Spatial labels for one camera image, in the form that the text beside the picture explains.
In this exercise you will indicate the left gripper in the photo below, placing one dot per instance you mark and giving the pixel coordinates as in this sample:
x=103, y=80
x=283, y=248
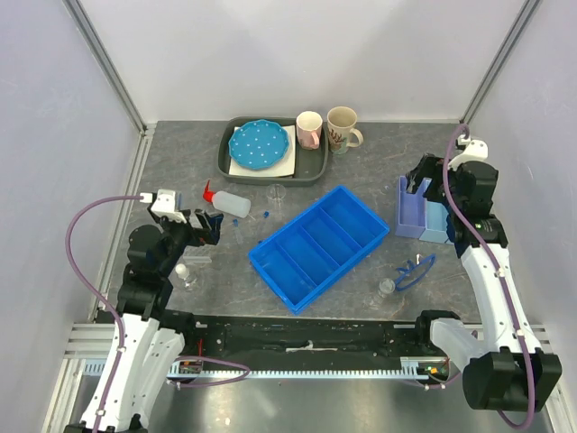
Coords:
x=197, y=236

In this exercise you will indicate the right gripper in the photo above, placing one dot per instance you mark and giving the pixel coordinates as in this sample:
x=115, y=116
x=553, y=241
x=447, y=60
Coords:
x=433, y=168

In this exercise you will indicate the white wash bottle red cap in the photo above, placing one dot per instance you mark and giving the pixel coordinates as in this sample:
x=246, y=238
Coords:
x=227, y=202

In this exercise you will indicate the round glass flask white stopper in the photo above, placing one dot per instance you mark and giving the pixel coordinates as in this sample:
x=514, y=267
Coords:
x=186, y=277

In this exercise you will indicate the clear glass beaker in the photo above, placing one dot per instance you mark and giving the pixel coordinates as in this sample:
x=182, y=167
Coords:
x=275, y=195

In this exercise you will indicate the blue safety glasses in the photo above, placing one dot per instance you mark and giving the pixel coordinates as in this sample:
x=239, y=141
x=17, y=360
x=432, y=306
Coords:
x=413, y=271

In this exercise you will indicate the glass stoppered bottle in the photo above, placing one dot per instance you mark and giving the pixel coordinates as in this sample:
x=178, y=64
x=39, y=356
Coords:
x=382, y=294

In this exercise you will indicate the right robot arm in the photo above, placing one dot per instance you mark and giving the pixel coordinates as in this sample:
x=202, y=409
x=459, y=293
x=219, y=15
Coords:
x=506, y=370

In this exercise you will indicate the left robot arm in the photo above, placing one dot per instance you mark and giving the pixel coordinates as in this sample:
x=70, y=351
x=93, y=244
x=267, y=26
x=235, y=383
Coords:
x=147, y=337

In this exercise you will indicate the purple and blue organizer bins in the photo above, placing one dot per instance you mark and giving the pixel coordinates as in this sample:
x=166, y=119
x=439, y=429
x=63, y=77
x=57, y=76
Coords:
x=418, y=218

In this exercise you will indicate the beige patterned mug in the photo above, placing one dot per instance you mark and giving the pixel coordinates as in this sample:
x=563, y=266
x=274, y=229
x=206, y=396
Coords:
x=342, y=131

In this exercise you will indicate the blue polka dot plate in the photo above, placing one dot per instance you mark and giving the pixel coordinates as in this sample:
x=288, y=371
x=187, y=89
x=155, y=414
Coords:
x=258, y=144

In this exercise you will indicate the blue divided plastic tray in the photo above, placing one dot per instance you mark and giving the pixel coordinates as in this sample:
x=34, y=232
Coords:
x=312, y=252

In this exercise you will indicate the white square plate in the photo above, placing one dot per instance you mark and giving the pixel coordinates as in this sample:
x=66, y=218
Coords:
x=285, y=167

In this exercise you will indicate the grey plastic tray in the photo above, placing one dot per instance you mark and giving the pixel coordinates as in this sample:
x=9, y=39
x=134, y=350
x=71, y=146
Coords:
x=310, y=164

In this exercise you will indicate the pink mug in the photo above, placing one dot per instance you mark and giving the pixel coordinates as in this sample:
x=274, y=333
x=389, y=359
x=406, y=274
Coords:
x=309, y=126

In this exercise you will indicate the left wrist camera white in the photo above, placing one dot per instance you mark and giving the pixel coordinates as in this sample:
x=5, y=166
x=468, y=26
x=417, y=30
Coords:
x=167, y=204

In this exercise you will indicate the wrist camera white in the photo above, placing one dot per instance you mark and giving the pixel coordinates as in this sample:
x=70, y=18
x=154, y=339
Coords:
x=167, y=204
x=472, y=150

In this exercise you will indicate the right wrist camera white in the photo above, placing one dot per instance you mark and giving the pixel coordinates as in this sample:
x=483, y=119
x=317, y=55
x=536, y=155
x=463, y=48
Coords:
x=472, y=150

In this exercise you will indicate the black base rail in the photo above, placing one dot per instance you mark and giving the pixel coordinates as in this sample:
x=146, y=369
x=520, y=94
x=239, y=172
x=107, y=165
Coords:
x=306, y=342

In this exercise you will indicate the grey cable duct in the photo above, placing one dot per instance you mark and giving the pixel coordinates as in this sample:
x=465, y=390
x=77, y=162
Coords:
x=406, y=370

